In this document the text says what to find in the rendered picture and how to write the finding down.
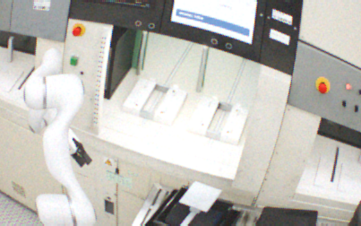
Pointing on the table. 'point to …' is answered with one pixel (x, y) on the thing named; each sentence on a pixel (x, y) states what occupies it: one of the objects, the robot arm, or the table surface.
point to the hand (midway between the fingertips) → (83, 160)
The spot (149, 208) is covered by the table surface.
